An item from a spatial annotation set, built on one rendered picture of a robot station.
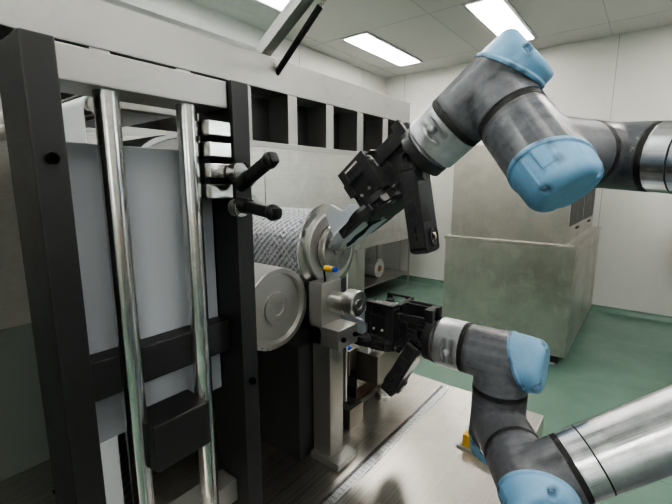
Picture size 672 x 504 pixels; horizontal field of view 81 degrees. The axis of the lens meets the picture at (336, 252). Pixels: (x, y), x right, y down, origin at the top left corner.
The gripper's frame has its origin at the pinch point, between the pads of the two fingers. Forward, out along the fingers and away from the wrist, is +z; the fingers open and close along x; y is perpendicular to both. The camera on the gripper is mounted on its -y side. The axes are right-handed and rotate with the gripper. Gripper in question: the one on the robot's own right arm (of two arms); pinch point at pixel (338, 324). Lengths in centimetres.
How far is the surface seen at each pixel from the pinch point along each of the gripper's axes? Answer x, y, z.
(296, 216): 9.6, 21.1, 1.3
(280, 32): -12, 60, 26
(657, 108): -444, 97, -40
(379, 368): -4.6, -8.7, -6.5
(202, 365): 38.5, 10.8, -14.9
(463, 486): 2.6, -19.1, -26.3
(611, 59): -444, 149, 1
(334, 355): 10.2, -0.5, -7.2
